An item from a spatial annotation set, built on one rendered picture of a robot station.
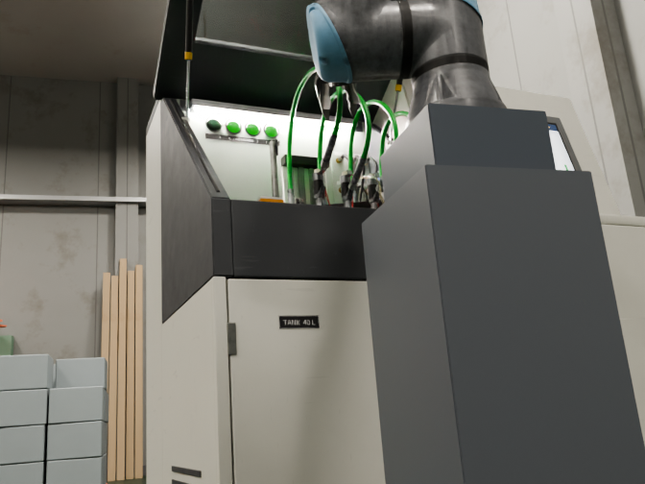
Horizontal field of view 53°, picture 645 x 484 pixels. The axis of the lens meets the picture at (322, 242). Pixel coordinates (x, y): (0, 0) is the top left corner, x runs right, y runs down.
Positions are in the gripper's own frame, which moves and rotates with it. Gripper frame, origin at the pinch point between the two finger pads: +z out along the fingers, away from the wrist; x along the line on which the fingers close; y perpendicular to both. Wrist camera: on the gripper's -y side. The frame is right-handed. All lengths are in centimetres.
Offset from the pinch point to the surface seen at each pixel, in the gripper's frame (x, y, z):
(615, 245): 63, 30, 40
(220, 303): -41, 42, 18
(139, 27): -9, -750, 100
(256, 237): -30.4, 32.8, 10.6
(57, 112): -145, -831, 211
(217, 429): -47, 57, 34
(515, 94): 77, -39, 20
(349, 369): -19, 50, 35
